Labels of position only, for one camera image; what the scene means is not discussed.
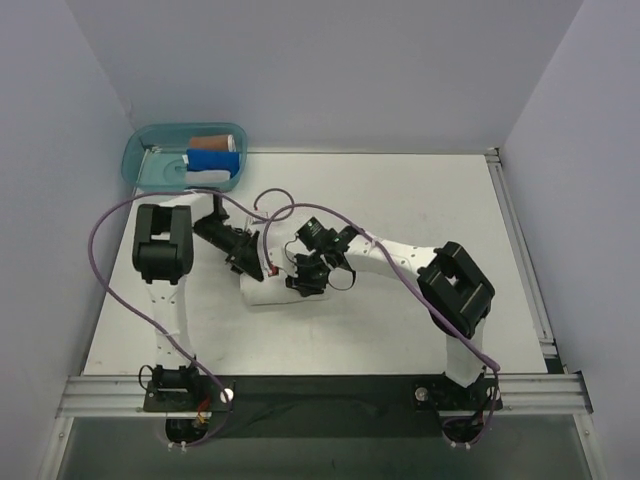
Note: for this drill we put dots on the blue rolled towel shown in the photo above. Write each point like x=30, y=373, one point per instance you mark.
x=203, y=160

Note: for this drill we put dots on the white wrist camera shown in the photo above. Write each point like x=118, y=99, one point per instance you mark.
x=255, y=221
x=279, y=262

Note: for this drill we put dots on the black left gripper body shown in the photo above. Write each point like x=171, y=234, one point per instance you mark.
x=248, y=256

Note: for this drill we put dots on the white terry towel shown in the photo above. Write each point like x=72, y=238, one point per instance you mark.
x=272, y=290

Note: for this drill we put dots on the aluminium front rail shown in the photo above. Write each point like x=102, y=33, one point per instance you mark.
x=520, y=394

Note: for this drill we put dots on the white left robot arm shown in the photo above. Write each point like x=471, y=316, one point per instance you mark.
x=163, y=254

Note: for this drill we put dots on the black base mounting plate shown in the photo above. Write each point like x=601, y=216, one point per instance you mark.
x=326, y=407

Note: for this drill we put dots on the teal plastic bin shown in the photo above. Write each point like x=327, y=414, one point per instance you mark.
x=154, y=159

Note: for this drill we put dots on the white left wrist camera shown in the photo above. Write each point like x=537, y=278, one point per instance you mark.
x=255, y=221

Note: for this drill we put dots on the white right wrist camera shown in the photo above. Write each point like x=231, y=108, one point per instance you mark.
x=279, y=262

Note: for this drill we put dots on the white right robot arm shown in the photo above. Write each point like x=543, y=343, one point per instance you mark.
x=446, y=280

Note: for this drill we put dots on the brown rolled towel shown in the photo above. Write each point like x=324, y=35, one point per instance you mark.
x=223, y=143

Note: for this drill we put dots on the white rolled towel in bin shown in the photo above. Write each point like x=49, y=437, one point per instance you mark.
x=206, y=177

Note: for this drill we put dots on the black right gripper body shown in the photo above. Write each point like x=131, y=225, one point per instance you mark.
x=310, y=273

